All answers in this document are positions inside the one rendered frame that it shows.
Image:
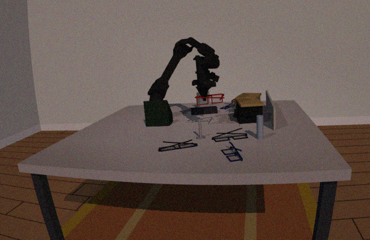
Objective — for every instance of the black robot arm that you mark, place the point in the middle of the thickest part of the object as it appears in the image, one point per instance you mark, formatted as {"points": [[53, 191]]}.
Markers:
{"points": [[208, 61]]}

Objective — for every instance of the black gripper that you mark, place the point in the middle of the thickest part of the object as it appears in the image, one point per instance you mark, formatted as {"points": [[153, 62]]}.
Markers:
{"points": [[203, 83]]}

